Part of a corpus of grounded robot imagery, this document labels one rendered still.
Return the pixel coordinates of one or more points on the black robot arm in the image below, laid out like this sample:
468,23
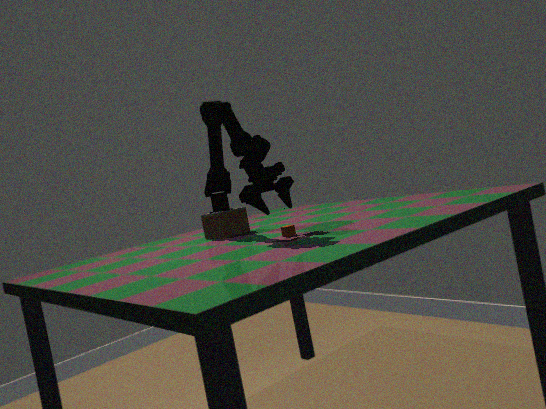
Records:
253,149

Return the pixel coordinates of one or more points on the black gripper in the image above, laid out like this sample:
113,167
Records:
251,194

